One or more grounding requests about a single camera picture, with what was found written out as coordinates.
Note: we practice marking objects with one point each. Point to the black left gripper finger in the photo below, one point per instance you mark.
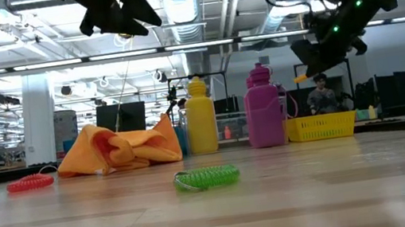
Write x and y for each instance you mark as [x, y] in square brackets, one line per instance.
[102, 20]
[137, 10]

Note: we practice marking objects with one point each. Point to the pink plastic sports bottle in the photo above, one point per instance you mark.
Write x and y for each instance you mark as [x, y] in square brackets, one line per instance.
[248, 82]

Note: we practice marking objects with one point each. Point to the purple plastic sports bottle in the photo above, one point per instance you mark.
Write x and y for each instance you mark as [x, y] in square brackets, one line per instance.
[265, 116]

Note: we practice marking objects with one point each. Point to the yellow plastic sports bottle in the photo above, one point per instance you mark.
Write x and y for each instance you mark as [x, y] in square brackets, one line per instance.
[201, 121]

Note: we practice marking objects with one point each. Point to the orange microfibre cloth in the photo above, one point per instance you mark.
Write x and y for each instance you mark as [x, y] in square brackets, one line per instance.
[119, 150]

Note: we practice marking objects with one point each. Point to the green coil wristband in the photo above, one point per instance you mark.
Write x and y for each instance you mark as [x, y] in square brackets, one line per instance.
[208, 178]

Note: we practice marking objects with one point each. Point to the red-orange coil wristband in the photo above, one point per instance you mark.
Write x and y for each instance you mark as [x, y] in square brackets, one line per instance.
[30, 182]

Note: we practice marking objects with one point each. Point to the person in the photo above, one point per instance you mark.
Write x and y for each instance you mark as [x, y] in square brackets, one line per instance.
[321, 97]

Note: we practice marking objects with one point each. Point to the yellow plastic basket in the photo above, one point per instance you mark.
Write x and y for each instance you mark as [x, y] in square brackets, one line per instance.
[321, 126]

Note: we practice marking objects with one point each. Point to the long ceiling light strip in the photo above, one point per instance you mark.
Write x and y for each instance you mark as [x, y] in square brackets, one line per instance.
[58, 63]

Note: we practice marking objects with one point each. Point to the small yellow background bottle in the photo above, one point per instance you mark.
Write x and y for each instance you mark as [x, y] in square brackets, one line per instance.
[371, 112]

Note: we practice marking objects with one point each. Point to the black background workstation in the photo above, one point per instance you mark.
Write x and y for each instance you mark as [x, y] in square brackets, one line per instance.
[404, 87]

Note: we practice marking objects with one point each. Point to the black monitor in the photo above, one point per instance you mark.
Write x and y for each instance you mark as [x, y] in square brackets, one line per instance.
[126, 117]

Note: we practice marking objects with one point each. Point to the clear plastic bin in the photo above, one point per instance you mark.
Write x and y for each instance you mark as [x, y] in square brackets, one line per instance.
[232, 119]

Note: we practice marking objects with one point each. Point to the small orange background bottle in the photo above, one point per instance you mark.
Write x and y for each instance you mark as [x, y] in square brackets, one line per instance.
[227, 132]

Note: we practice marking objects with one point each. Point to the grey cylindrical canister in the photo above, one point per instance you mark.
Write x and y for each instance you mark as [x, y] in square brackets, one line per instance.
[66, 130]

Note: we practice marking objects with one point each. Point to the white pillar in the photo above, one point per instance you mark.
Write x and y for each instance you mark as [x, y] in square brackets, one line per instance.
[38, 126]

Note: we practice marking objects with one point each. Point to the blue plastic bin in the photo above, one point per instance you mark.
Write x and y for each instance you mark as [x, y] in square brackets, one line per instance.
[181, 141]

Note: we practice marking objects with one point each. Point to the round silver ceiling duct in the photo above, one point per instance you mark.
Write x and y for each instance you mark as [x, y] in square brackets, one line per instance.
[181, 4]

